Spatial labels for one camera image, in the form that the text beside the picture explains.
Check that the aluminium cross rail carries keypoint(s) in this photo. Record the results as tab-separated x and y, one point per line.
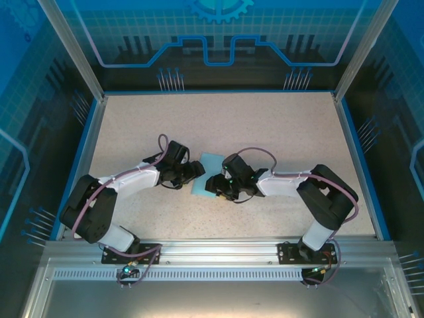
218	253

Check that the light blue cloth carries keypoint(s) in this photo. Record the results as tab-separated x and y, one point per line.
212	160

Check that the aluminium and blue side rail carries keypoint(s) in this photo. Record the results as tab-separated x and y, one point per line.
92	132
348	132

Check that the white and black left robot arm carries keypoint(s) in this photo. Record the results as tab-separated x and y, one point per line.
139	180

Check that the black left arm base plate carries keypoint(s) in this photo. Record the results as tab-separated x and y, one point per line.
111	253

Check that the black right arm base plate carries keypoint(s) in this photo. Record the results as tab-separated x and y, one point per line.
286	253

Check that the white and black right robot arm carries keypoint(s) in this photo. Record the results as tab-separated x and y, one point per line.
281	185

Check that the aluminium frame post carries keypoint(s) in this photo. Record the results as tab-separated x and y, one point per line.
359	49
75	49

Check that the small board with green light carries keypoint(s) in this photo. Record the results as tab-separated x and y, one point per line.
319	270
127	271

